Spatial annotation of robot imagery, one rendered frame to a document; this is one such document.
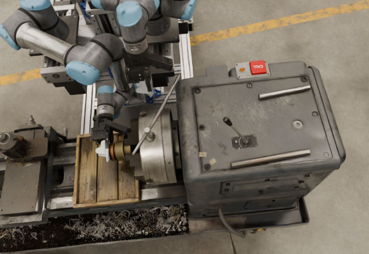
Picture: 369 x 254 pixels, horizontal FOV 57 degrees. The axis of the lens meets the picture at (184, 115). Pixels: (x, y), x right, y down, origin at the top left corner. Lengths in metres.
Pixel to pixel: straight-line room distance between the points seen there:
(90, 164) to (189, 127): 0.61
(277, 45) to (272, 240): 1.62
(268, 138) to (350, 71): 1.95
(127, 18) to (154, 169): 0.58
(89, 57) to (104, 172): 0.61
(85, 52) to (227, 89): 0.56
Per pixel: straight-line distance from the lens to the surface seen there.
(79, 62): 1.30
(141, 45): 1.11
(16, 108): 3.16
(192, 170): 1.22
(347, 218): 2.63
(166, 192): 1.61
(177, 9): 1.48
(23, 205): 1.67
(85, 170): 1.70
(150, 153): 1.29
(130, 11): 1.05
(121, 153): 1.43
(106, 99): 1.56
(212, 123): 1.28
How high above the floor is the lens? 2.42
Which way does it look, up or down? 63 degrees down
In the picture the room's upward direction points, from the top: 7 degrees counter-clockwise
